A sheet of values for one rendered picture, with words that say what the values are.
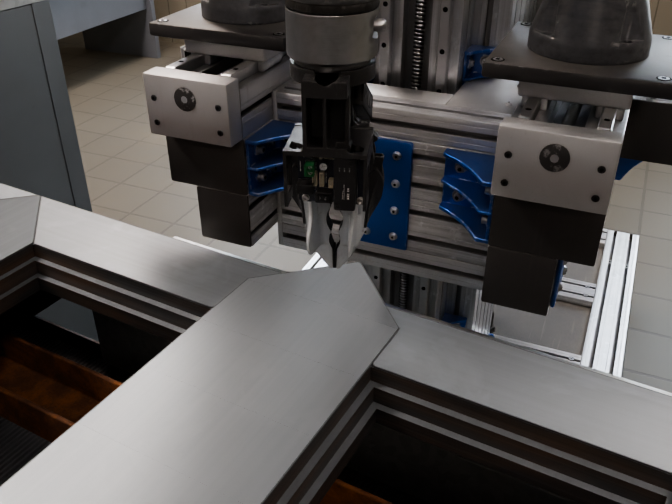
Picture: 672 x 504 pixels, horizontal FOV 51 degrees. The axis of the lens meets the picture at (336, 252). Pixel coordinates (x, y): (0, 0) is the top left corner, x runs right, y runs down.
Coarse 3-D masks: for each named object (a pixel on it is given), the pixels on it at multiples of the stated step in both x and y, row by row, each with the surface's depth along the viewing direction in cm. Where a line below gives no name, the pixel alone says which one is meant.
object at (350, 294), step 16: (288, 272) 78; (304, 272) 78; (320, 272) 78; (336, 272) 78; (288, 288) 75; (304, 288) 75; (320, 288) 75; (336, 288) 75; (352, 288) 75; (368, 288) 75; (336, 304) 72; (352, 304) 72; (368, 304) 72; (384, 304) 72; (384, 320) 70
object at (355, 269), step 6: (348, 264) 79; (354, 264) 79; (360, 264) 79; (336, 270) 78; (342, 270) 78; (348, 270) 78; (354, 270) 78; (360, 270) 78; (354, 276) 77; (360, 276) 77; (366, 276) 77; (372, 282) 76
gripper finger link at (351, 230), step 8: (360, 208) 67; (344, 216) 67; (352, 216) 65; (360, 216) 67; (344, 224) 68; (352, 224) 65; (360, 224) 68; (344, 232) 68; (352, 232) 65; (360, 232) 68; (344, 240) 69; (352, 240) 65; (336, 248) 70; (344, 248) 69; (352, 248) 66; (336, 256) 70; (344, 256) 70; (336, 264) 70
